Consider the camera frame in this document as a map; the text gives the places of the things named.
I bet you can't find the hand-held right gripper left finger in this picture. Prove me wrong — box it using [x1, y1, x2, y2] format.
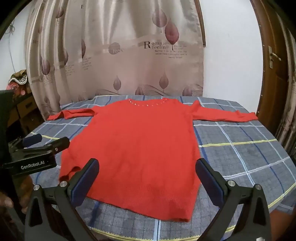
[24, 158, 100, 241]

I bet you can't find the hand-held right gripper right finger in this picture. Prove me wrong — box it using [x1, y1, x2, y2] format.
[195, 158, 271, 241]

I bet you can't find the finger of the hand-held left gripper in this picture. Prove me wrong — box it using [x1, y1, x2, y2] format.
[14, 136, 70, 161]
[9, 134, 43, 151]

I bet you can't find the red knit sweater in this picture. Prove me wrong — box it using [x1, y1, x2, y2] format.
[47, 98, 258, 222]

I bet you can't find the wooden drawer cabinet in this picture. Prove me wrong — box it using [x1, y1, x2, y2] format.
[6, 91, 45, 142]

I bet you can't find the grey plaid blanket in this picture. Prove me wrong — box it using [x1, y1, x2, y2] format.
[29, 95, 296, 241]

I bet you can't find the floral cloth with bead trim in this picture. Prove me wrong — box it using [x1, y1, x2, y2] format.
[8, 69, 31, 99]

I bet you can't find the beige leaf print curtain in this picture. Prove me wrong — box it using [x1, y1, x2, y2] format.
[24, 0, 205, 121]

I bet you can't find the beige curtain beside door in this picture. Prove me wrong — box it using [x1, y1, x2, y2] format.
[275, 11, 296, 159]

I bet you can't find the brown wooden door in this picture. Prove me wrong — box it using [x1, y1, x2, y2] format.
[250, 0, 296, 139]

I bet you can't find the metal door handle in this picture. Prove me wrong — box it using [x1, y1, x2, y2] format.
[268, 46, 282, 69]

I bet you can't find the brown wooden window frame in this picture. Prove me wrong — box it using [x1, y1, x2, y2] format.
[194, 0, 207, 48]

